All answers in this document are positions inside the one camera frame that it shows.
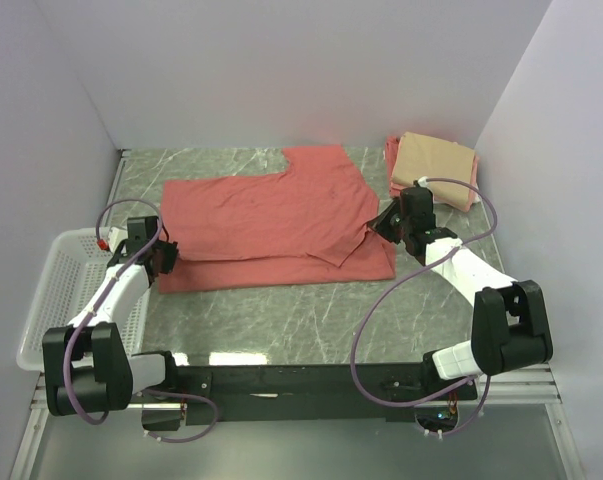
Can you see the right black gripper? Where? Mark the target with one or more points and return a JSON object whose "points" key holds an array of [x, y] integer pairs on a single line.
{"points": [[380, 224]]}

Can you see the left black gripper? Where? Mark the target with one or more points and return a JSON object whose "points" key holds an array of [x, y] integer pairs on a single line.
{"points": [[170, 254]]}

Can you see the red t shirt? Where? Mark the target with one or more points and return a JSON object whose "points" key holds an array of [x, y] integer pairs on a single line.
{"points": [[305, 225]]}

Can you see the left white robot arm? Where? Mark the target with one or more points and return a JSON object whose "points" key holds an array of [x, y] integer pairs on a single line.
{"points": [[86, 368]]}

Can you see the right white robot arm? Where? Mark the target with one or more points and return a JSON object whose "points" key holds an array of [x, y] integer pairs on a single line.
{"points": [[510, 328]]}

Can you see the folded beige t shirt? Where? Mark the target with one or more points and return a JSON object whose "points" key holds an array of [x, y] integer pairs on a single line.
{"points": [[433, 167]]}

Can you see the white plastic laundry basket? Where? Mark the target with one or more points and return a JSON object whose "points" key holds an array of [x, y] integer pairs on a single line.
{"points": [[74, 275]]}

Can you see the folded white t shirt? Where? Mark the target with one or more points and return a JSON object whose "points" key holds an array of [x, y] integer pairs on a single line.
{"points": [[475, 200]]}

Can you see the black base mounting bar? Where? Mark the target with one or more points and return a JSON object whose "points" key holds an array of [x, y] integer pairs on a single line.
{"points": [[245, 393]]}

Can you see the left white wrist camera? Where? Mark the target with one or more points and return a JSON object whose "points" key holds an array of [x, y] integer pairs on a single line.
{"points": [[108, 239]]}

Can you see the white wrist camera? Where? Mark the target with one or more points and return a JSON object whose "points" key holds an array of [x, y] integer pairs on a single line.
{"points": [[108, 239], [422, 182]]}

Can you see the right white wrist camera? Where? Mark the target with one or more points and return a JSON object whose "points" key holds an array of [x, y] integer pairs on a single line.
{"points": [[422, 182]]}

